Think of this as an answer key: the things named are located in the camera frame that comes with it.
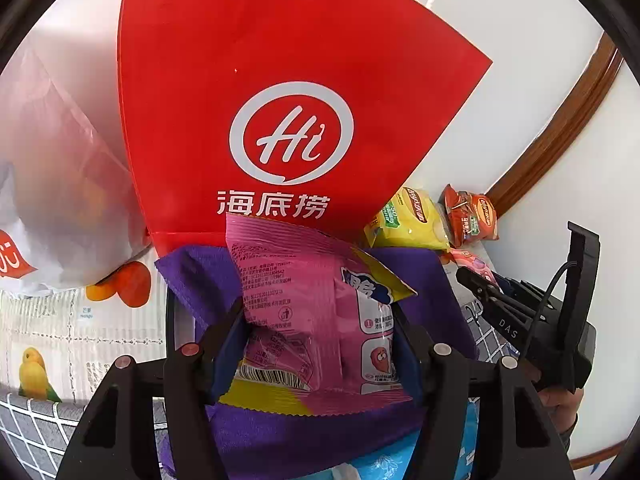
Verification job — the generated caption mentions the red paper bag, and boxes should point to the red paper bag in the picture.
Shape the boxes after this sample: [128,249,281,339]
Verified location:
[116,0,493,261]

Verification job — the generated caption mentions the white mat with fruit print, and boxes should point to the white mat with fruit print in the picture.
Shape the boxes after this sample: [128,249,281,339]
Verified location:
[0,247,173,403]

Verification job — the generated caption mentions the orange snack packet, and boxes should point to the orange snack packet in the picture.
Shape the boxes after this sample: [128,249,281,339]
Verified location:
[440,183,501,248]

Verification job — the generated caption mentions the grey checked bed sheet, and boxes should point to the grey checked bed sheet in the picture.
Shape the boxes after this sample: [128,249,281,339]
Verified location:
[0,280,508,480]

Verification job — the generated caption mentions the brown wooden bed frame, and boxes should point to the brown wooden bed frame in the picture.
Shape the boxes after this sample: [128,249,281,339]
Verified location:
[486,32,623,217]

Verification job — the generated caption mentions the pink snack packet yellow corner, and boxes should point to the pink snack packet yellow corner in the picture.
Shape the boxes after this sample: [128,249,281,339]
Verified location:
[219,212,418,417]

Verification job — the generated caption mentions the blue tissue pack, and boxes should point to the blue tissue pack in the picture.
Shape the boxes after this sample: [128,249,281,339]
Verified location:
[342,397,482,480]

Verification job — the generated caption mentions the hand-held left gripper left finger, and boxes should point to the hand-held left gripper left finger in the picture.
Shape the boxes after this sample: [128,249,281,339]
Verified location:
[55,297,248,480]

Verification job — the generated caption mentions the white paper bag orange logo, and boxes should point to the white paper bag orange logo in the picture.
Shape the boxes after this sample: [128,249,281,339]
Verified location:
[0,42,151,295]

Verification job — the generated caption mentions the person's right hand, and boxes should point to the person's right hand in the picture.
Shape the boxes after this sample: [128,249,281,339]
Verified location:
[537,385,586,428]

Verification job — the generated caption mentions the small white pink packet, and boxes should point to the small white pink packet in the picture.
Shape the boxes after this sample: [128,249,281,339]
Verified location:
[447,247,495,287]

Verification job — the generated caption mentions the person's right forearm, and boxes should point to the person's right forearm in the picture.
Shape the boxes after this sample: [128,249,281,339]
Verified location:
[556,412,583,457]

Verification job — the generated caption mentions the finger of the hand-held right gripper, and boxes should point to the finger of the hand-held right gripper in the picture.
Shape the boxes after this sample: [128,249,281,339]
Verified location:
[492,272,550,315]
[455,266,533,357]

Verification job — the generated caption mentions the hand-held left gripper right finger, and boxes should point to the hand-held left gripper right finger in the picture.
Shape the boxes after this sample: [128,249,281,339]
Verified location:
[387,305,576,480]

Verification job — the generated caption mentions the purple towel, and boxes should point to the purple towel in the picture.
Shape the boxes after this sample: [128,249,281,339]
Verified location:
[154,244,478,480]

